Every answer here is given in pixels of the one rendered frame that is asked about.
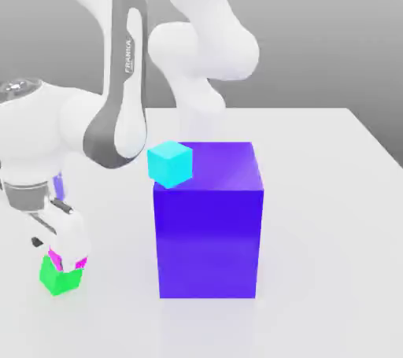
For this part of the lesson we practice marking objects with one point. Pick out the small cyan cube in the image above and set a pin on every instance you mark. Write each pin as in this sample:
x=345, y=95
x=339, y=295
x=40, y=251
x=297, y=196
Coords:
x=170, y=164

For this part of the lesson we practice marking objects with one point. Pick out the small green cube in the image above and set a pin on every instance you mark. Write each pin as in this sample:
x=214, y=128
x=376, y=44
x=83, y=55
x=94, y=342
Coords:
x=59, y=281

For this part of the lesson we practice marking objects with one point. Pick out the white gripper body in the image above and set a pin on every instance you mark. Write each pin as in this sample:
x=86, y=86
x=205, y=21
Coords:
x=64, y=232

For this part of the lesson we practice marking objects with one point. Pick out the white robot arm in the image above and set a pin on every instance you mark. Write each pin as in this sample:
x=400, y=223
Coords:
x=132, y=49

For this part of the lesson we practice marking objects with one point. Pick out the small magenta cube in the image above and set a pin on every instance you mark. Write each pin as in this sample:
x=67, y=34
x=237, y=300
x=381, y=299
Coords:
x=55, y=258

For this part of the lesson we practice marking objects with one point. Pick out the large blue box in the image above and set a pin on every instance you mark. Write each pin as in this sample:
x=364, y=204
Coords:
x=207, y=232

